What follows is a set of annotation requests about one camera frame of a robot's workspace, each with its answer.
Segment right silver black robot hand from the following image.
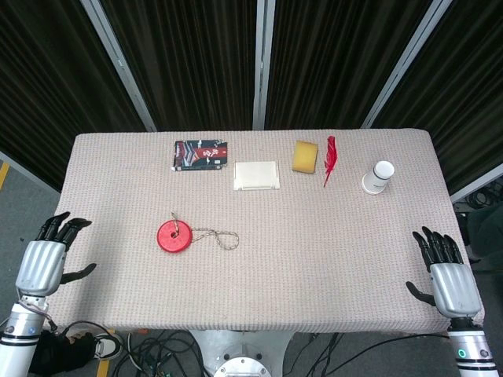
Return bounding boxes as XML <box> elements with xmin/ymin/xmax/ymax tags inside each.
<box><xmin>405</xmin><ymin>226</ymin><xmax>483</xmax><ymax>318</ymax></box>

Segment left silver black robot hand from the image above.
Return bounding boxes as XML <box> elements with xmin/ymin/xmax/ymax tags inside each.
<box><xmin>15</xmin><ymin>211</ymin><xmax>97</xmax><ymax>298</ymax></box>

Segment red plastic button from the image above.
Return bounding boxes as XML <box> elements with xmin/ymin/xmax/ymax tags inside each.
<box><xmin>156</xmin><ymin>220</ymin><xmax>192</xmax><ymax>253</ymax></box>

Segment braided beige rope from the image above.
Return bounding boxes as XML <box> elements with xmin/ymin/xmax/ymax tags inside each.
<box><xmin>170</xmin><ymin>211</ymin><xmax>240</xmax><ymax>251</ymax></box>

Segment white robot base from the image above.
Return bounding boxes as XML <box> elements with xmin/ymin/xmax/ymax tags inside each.
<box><xmin>187</xmin><ymin>328</ymin><xmax>296</xmax><ymax>377</ymax></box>

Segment white paper cup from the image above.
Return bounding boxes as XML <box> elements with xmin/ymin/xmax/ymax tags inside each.
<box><xmin>361</xmin><ymin>159</ymin><xmax>395</xmax><ymax>196</ymax></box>

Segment red feather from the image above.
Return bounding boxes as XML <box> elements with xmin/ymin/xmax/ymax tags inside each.
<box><xmin>322</xmin><ymin>135</ymin><xmax>340</xmax><ymax>189</ymax></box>

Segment dark printed flat packet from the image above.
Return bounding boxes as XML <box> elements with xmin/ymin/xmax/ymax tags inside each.
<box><xmin>171</xmin><ymin>139</ymin><xmax>229</xmax><ymax>173</ymax></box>

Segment yellow sponge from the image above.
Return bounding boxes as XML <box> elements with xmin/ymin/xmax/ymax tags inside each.
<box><xmin>291</xmin><ymin>140</ymin><xmax>319</xmax><ymax>174</ymax></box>

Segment beige woven tablecloth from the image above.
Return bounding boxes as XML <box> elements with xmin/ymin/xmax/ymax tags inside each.
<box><xmin>42</xmin><ymin>128</ymin><xmax>487</xmax><ymax>335</ymax></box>

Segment white flat plastic tray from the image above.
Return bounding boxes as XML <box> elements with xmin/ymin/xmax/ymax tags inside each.
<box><xmin>232</xmin><ymin>159</ymin><xmax>281</xmax><ymax>192</ymax></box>

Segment black cable bundle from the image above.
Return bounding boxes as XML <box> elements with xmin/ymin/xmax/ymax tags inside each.
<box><xmin>62</xmin><ymin>320</ymin><xmax>213</xmax><ymax>377</ymax></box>

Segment grey metal partition post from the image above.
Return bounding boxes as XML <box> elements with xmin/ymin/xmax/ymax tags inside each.
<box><xmin>80</xmin><ymin>0</ymin><xmax>158</xmax><ymax>133</ymax></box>
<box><xmin>251</xmin><ymin>0</ymin><xmax>276</xmax><ymax>130</ymax></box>
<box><xmin>360</xmin><ymin>0</ymin><xmax>459</xmax><ymax>129</ymax></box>

